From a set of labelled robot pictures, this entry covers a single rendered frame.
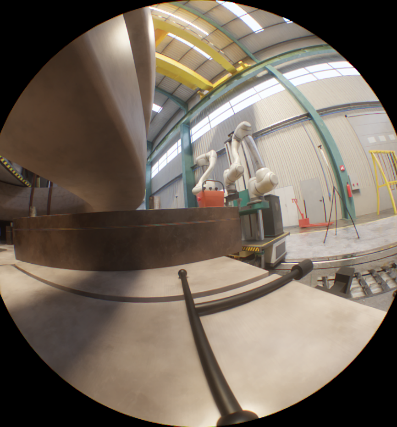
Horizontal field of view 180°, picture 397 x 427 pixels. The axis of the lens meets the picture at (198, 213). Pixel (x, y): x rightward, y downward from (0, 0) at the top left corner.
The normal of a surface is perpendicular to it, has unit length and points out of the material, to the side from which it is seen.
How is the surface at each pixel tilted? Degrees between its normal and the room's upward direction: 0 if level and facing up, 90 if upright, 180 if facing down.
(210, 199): 97
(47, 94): 180
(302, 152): 90
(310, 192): 90
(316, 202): 90
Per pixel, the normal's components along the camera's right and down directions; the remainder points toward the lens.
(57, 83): 0.09, 0.99
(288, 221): -0.74, 0.00
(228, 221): 0.37, -0.13
